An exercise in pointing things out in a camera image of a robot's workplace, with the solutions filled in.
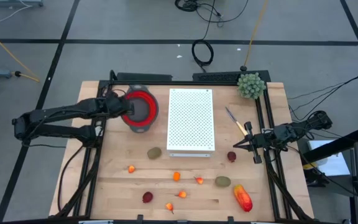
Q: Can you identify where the green succulent in pot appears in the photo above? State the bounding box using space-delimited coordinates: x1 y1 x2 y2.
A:
236 72 267 100

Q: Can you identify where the white floor cable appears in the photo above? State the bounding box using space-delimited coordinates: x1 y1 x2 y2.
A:
0 4 32 30

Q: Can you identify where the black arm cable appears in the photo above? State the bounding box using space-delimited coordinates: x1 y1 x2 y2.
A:
57 144 85 214

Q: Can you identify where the white box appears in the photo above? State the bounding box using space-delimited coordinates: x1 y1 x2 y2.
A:
308 139 352 177

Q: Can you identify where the red orange mango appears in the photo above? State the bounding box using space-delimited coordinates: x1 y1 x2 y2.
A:
233 184 254 213

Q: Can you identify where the black cable coil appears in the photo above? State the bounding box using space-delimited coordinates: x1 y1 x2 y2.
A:
191 39 214 73

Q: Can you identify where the red and grey colander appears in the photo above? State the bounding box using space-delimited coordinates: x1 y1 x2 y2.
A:
120 84 160 134

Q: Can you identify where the yellow hanging power cord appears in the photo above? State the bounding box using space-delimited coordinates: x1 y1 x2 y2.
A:
0 24 40 83
242 0 269 68

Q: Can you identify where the black table frame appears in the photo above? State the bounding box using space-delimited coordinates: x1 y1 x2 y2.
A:
54 70 315 224

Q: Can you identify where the yellow-green fruit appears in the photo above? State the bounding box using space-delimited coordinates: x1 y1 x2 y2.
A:
214 175 232 188

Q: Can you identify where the brown green kiwi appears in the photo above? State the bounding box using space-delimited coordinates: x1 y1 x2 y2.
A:
147 147 163 160

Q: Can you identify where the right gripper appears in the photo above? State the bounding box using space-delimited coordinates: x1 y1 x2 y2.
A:
233 121 291 165

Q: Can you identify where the black cable bundle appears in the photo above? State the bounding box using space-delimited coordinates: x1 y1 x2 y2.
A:
174 0 198 12

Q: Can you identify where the white perforated metal shelf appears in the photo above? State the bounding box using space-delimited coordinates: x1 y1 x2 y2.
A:
166 88 216 158

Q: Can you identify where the thin black floor cable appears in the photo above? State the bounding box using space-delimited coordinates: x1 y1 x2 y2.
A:
194 0 250 41

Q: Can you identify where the black electronic device with cables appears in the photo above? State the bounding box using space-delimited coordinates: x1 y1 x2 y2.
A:
193 70 270 83

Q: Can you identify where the pale yellow banana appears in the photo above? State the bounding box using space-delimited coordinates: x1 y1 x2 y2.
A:
224 106 249 137

